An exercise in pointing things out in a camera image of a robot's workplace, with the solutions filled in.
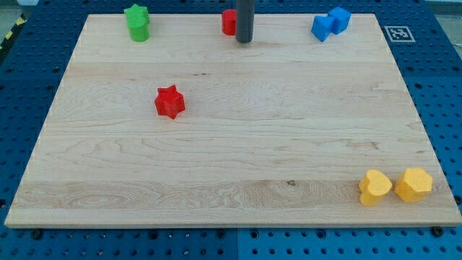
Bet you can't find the green star block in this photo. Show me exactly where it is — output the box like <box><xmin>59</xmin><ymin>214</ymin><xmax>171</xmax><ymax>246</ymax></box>
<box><xmin>123</xmin><ymin>4</ymin><xmax>150</xmax><ymax>26</ymax></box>

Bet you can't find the light wooden board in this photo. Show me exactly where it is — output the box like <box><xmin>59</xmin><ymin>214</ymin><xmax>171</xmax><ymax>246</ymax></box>
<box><xmin>5</xmin><ymin>14</ymin><xmax>461</xmax><ymax>229</ymax></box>

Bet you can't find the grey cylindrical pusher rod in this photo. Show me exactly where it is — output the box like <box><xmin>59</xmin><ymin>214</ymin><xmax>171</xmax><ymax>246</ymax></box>
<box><xmin>235</xmin><ymin>0</ymin><xmax>255</xmax><ymax>43</ymax></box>

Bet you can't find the red star block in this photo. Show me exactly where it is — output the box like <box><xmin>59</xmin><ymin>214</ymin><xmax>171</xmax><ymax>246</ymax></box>
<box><xmin>154</xmin><ymin>85</ymin><xmax>186</xmax><ymax>119</ymax></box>

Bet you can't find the white fiducial marker tag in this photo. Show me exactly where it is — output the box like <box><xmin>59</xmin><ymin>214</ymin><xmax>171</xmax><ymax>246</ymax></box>
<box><xmin>384</xmin><ymin>25</ymin><xmax>415</xmax><ymax>43</ymax></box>

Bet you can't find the red cylinder block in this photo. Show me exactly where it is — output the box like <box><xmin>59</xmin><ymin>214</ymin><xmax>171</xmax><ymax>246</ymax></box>
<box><xmin>221</xmin><ymin>9</ymin><xmax>237</xmax><ymax>35</ymax></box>

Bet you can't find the blue crescent block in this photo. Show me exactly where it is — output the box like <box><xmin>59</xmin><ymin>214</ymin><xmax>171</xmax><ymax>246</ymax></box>
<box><xmin>311</xmin><ymin>16</ymin><xmax>335</xmax><ymax>42</ymax></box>

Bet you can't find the yellow hexagon block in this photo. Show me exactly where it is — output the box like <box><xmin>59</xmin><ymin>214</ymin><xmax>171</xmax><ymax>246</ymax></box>
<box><xmin>394</xmin><ymin>168</ymin><xmax>433</xmax><ymax>203</ymax></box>

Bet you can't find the blue cube block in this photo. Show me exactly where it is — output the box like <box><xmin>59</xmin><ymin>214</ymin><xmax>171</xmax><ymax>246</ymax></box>
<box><xmin>328</xmin><ymin>6</ymin><xmax>352</xmax><ymax>35</ymax></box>

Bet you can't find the yellow heart block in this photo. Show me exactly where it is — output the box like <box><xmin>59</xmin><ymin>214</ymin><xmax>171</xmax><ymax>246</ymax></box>
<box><xmin>359</xmin><ymin>169</ymin><xmax>392</xmax><ymax>207</ymax></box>

